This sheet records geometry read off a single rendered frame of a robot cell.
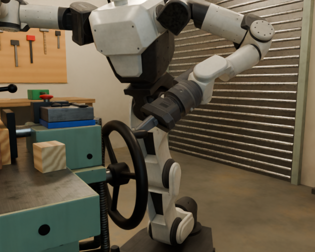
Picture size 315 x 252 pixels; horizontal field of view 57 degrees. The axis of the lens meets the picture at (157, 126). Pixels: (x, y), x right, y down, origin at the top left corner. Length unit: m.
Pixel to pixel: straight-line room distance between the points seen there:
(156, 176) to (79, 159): 0.77
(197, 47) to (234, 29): 3.11
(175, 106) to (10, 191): 0.47
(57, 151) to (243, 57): 0.64
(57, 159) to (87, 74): 3.93
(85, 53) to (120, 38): 3.37
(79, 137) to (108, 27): 0.57
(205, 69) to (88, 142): 0.40
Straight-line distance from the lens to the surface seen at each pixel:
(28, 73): 4.13
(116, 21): 1.08
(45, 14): 1.29
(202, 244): 1.75
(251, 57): 0.97
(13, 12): 1.30
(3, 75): 4.06
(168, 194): 1.40
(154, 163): 1.34
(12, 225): 0.40
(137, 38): 1.06
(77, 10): 1.24
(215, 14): 1.03
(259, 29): 1.01
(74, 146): 0.63
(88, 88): 4.44
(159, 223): 1.54
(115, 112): 4.68
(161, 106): 0.80
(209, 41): 3.97
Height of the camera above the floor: 1.05
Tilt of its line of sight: 8 degrees down
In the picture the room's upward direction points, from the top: straight up
